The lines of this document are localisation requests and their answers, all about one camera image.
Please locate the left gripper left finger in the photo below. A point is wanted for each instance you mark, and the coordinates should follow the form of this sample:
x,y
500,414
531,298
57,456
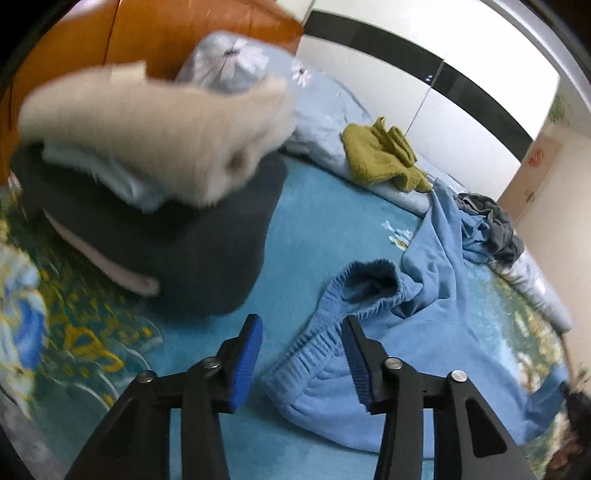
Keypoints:
x,y
132,440

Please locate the olive green knit garment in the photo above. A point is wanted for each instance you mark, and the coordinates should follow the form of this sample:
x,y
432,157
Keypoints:
x,y
378,153

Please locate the grey crumpled garment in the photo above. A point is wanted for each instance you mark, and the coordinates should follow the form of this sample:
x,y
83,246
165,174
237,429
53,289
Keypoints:
x,y
488,231

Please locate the white black wardrobe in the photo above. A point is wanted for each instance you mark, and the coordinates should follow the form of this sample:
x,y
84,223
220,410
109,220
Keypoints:
x,y
470,91

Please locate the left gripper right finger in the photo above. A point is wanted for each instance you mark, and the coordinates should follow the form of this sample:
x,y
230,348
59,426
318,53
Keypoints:
x,y
470,440

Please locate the light blue daisy duvet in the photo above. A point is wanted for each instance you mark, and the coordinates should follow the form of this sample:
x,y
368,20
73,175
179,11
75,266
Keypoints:
x,y
336,132

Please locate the teal floral bed blanket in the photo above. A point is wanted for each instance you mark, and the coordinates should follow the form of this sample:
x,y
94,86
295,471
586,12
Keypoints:
x,y
99,335

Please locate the dark grey folded garment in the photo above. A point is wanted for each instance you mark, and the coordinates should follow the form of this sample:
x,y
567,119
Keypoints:
x,y
203,261

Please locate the cream fuzzy sweater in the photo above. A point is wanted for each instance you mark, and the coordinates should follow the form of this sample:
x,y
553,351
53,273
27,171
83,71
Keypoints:
x,y
198,144

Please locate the blue sweatpants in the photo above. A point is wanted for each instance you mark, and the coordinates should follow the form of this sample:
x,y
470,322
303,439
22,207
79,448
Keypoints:
x,y
418,310

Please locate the orange wooden headboard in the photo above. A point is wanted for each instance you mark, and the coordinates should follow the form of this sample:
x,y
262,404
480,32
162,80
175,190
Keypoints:
x,y
73,35

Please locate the cardboard box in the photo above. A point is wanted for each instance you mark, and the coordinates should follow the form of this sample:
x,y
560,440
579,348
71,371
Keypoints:
x,y
530,177

